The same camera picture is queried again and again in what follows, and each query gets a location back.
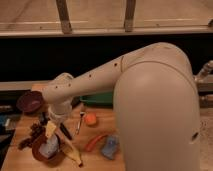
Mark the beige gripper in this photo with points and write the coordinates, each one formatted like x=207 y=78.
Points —
x=57 y=114

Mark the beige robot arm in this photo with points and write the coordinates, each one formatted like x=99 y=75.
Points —
x=156 y=106

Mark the red-brown bowl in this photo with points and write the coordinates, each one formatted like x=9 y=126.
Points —
x=36 y=145

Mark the dark grape bunch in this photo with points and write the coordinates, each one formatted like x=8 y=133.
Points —
x=36 y=130

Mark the yellow banana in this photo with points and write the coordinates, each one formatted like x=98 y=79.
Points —
x=70 y=150

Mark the orange round fruit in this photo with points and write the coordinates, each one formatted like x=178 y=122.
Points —
x=90 y=119

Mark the orange carrot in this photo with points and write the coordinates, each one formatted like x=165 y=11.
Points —
x=92 y=143

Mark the green plastic tray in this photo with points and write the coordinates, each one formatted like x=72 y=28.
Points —
x=101 y=99

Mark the blue sponge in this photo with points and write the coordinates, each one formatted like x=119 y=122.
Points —
x=110 y=147

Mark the black handled knife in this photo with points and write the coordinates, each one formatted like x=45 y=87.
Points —
x=65 y=132

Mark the wooden window frame rail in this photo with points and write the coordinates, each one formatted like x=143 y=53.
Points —
x=104 y=17

